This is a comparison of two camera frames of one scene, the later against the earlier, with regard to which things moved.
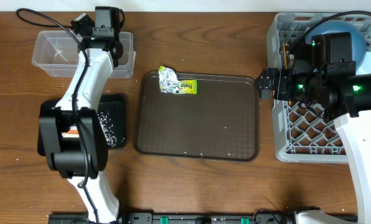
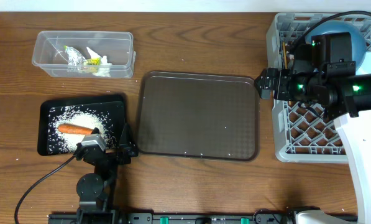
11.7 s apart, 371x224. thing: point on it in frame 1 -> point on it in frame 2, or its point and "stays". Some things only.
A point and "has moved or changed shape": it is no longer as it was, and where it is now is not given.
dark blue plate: x=358 y=45 stays
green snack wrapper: x=189 y=86 has moved or changed shape
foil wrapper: x=168 y=81 -> x=76 y=61
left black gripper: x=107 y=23 -> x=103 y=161
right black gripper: x=282 y=78 stays
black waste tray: x=111 y=114 stays
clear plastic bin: x=56 y=53 stays
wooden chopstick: x=284 y=51 stays
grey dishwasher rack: x=307 y=132 stays
